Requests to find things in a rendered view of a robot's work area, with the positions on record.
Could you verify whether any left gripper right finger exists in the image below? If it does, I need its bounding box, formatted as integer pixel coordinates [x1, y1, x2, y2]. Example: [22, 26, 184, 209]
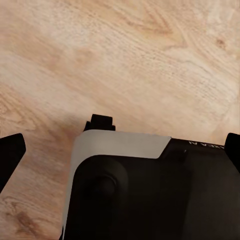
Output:
[224, 132, 240, 173]

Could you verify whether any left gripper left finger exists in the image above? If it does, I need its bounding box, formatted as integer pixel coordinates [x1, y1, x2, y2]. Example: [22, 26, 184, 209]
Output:
[0, 133, 26, 193]

